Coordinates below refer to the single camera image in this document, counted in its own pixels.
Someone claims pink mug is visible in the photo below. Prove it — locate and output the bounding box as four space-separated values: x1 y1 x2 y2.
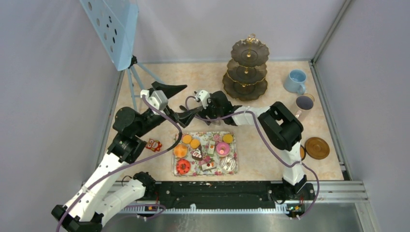
294 93 315 119

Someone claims orange macaron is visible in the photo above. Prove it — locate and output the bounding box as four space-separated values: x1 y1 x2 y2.
222 134 234 144
190 139 201 149
182 134 192 145

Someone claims brown wooden coaster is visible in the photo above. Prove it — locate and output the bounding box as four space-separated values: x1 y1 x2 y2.
305 137 330 160

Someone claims orange macaron left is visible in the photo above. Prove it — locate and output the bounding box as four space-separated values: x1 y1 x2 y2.
182 134 192 145

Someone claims red owl toy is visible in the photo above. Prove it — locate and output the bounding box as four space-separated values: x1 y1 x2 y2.
145 138 162 152

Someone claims pink frosted donut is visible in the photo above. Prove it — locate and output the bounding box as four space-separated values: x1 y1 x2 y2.
215 142 230 157

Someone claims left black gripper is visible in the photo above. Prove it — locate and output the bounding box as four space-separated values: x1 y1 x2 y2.
134 81 202 137

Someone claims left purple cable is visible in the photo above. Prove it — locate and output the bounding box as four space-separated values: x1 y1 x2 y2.
55 96 183 232

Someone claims red donut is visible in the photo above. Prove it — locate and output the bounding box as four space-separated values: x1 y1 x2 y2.
176 159 191 175

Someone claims floral serving tray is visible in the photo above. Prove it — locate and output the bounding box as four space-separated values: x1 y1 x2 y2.
171 131 238 177

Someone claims white striped donut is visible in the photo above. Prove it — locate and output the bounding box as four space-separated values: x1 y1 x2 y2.
220 156 237 172

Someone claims three-tier dark cake stand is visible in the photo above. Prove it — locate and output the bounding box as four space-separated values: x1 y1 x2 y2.
222 34 269 102

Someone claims orange macaron middle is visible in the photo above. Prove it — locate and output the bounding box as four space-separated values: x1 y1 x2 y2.
190 139 201 149

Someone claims green matcha cake slice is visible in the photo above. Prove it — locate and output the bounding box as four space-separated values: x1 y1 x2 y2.
206 140 216 157

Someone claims orange bun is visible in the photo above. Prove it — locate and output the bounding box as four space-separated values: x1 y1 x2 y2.
173 144 188 158

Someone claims blue perforated board stand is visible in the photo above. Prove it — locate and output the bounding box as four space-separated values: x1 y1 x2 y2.
79 0 162 110

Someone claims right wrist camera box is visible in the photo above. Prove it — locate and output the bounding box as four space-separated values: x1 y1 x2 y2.
195 90 210 108

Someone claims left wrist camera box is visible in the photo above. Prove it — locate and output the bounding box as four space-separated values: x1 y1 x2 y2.
140 89 168 112

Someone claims light blue mug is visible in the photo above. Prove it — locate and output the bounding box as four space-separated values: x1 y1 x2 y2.
283 69 307 95

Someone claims purple cable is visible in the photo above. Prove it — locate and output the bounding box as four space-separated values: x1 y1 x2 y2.
55 96 183 232
185 95 320 219

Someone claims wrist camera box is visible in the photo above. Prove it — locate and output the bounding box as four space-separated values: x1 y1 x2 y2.
195 90 210 108
140 89 168 112

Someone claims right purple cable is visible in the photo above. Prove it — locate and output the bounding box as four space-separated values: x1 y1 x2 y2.
185 95 320 219

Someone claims orange macaron right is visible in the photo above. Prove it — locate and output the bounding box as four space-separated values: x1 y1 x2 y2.
222 134 234 144

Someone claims chocolate cake slice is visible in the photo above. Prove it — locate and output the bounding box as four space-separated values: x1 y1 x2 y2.
191 145 203 161

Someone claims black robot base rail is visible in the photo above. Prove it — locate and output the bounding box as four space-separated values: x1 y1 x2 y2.
153 181 316 210

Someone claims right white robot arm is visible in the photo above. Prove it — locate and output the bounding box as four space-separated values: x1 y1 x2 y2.
195 90 307 199

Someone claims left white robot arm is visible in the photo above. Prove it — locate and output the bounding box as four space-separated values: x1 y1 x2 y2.
51 82 200 232

